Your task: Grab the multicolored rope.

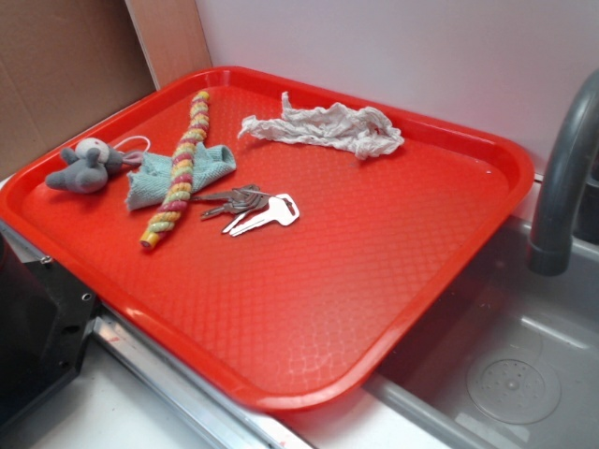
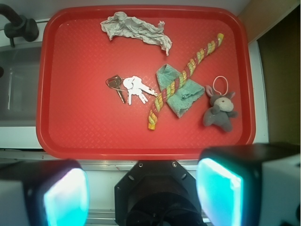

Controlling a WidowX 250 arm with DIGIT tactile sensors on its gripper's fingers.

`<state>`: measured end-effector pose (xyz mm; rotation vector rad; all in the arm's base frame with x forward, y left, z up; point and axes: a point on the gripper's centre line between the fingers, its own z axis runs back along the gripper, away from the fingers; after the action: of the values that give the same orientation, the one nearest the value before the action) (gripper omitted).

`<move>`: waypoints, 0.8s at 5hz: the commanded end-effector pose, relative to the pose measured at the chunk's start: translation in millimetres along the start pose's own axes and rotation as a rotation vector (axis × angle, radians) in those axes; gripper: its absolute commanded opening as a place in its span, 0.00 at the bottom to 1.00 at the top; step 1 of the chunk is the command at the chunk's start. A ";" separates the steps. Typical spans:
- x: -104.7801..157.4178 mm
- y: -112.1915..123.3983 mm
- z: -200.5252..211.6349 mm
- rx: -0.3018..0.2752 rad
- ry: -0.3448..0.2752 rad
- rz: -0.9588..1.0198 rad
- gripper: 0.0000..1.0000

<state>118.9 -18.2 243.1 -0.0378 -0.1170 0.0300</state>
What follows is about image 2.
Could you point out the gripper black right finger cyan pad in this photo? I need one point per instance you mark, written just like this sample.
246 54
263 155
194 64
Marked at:
251 185

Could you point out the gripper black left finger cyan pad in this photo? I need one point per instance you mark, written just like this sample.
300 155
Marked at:
43 193

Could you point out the teal knitted cloth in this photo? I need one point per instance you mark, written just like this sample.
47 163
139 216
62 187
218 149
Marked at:
185 96

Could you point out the red plastic tray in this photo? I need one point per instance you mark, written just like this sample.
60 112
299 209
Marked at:
80 117

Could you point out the grey sink basin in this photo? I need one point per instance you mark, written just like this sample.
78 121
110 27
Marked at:
19 76

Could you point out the bunch of silver keys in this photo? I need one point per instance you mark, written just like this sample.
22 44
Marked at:
130 86

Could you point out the black faucet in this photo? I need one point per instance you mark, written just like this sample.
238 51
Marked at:
18 26

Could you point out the crumpled grey paper towel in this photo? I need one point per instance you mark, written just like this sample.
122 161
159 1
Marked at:
122 25

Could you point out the grey plush bunny keychain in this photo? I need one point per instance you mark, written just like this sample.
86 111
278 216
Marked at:
222 107

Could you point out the black octagonal mount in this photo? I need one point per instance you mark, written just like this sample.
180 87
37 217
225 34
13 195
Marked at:
157 193

